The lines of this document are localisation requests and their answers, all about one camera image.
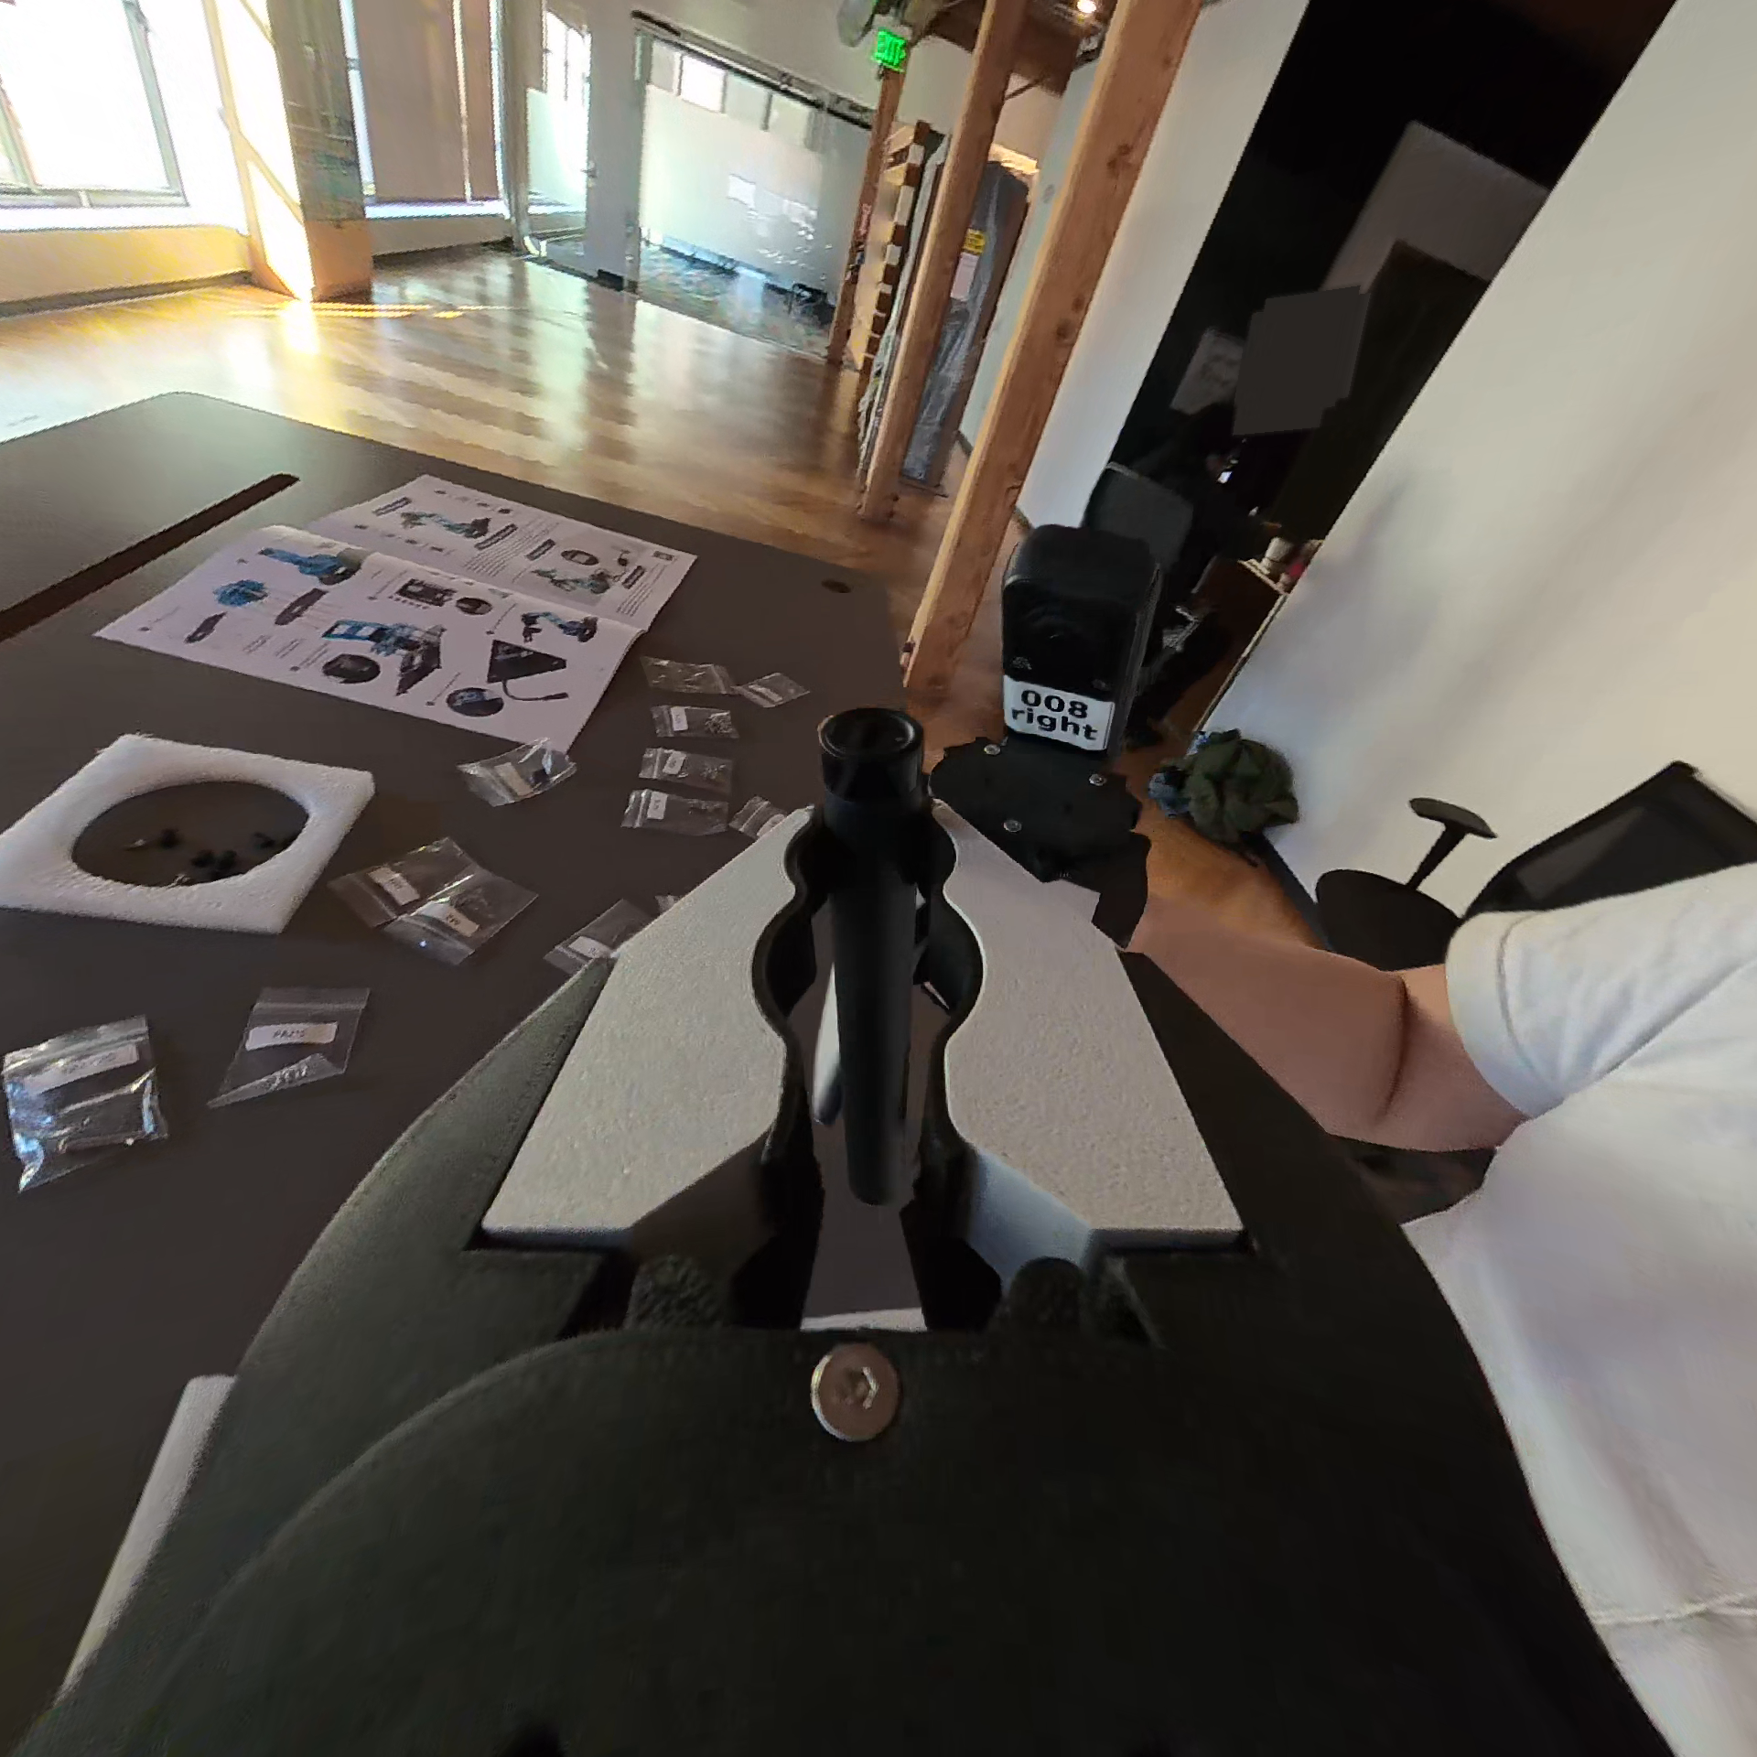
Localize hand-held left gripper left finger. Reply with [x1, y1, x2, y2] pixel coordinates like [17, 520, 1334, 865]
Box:
[481, 808, 829, 1257]

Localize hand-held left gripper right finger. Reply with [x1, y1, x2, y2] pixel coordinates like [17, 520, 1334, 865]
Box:
[931, 803, 1247, 1268]

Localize black screwdriver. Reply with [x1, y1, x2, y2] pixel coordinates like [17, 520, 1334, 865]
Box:
[809, 707, 938, 1209]

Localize person's right forearm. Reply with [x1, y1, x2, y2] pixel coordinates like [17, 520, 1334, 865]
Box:
[1123, 894, 1530, 1156]

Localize dark desk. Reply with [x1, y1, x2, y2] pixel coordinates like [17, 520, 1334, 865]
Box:
[0, 391, 911, 1732]

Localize green cloth bundle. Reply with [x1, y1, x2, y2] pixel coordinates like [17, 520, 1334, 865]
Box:
[1153, 731, 1302, 843]

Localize black office chair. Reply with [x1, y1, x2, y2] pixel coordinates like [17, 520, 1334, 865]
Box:
[1084, 464, 1196, 587]
[1317, 761, 1757, 969]

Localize pile of small black screws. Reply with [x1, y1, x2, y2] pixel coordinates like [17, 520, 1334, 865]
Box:
[123, 821, 276, 883]

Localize printed instruction booklet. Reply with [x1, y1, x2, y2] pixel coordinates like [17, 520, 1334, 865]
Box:
[97, 474, 700, 756]

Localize scattered small clear parts bags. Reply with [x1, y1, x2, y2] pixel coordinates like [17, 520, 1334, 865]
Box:
[0, 658, 811, 1197]

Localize white foam sheet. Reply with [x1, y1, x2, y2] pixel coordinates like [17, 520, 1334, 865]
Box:
[55, 1373, 239, 1706]

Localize wooden support post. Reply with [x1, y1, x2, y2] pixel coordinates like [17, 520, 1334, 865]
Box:
[858, 0, 1032, 528]
[905, 0, 1210, 705]

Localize white square foam ring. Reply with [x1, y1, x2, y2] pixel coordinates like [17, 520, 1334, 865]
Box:
[0, 735, 375, 935]

